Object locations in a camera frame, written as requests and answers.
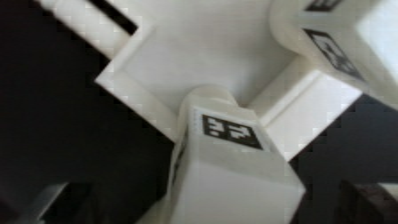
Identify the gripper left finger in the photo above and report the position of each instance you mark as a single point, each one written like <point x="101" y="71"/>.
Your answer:
<point x="60" y="206"/>

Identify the white chair leg with tag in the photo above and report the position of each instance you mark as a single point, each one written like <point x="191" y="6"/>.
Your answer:
<point x="339" y="32"/>

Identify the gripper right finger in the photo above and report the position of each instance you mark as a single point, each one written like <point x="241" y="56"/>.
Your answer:
<point x="366" y="203"/>

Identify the white chair seat part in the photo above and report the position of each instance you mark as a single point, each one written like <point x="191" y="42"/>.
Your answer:
<point x="183" y="43"/>

